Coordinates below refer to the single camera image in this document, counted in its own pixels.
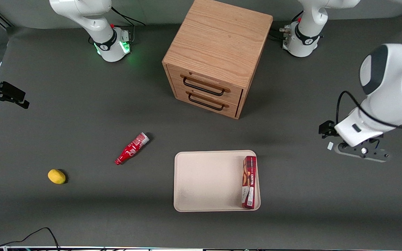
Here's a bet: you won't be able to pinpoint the red cookie box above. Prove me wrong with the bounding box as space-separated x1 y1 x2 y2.
241 155 258 210

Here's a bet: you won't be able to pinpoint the beige rectangular tray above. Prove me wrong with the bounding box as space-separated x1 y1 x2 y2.
174 150 261 212

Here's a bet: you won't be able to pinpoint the dark grey table mat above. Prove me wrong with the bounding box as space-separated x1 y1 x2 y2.
0 14 402 249

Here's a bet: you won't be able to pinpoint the yellow lemon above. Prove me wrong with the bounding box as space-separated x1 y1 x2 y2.
47 169 66 184

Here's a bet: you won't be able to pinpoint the wooden drawer front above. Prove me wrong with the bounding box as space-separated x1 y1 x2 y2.
167 64 244 105
174 85 240 118

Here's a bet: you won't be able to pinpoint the red cola bottle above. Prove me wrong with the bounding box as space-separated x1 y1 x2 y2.
114 132 150 166

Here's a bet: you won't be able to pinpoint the wooden drawer cabinet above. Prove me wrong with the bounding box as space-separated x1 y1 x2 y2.
162 0 274 120

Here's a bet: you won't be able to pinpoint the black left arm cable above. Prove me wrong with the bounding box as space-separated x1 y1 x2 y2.
336 90 402 130

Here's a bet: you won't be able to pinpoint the black left base cables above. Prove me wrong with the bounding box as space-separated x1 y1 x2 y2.
269 10 303 41

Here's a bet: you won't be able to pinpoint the black base cables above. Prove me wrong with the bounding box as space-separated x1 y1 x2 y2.
89 6 146 45
269 10 303 41

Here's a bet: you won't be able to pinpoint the black drawer handle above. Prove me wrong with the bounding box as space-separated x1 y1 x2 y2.
188 93 225 111
183 77 225 97

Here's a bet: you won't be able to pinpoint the black right base cables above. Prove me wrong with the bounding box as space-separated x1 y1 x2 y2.
89 6 146 45

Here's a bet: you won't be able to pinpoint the black floor cable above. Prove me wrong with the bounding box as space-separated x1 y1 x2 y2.
0 227 60 250

